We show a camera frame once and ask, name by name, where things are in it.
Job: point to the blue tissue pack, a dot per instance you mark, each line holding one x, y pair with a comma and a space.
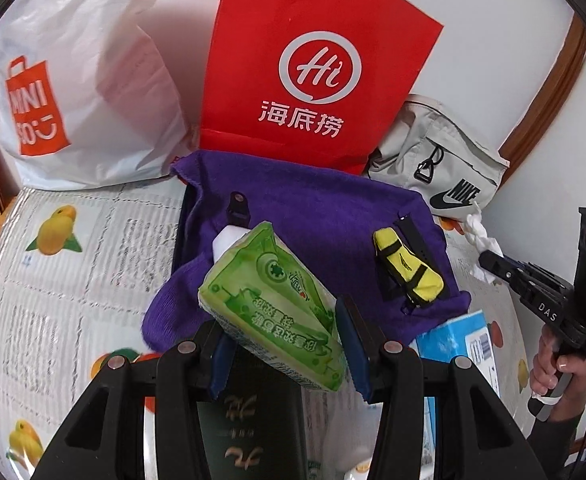
453, 340

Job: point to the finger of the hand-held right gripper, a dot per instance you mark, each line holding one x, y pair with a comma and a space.
503, 270
538, 275

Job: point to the white plastic shopping bag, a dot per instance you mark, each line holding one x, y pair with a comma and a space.
98, 85

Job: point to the person's right hand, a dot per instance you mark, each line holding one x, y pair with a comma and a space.
543, 370

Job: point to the wooden door frame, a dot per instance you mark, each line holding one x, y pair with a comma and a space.
548, 100

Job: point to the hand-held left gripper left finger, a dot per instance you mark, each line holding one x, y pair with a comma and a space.
220, 370

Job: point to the yellow small bag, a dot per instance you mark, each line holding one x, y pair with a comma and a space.
408, 270

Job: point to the white tissue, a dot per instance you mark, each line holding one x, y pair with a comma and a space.
483, 237

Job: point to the person's right forearm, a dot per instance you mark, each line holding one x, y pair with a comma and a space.
553, 450

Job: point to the dark green gold box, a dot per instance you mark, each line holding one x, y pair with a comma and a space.
243, 435

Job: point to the green tissue pack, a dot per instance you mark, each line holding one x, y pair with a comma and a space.
268, 300

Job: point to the red paper bag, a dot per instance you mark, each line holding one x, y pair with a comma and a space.
273, 20

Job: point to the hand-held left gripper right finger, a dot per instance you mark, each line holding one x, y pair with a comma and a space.
355, 350

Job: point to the grey waist bag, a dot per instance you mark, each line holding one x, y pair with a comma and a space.
408, 125

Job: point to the fruit-printed tablecloth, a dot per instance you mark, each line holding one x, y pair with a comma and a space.
73, 310

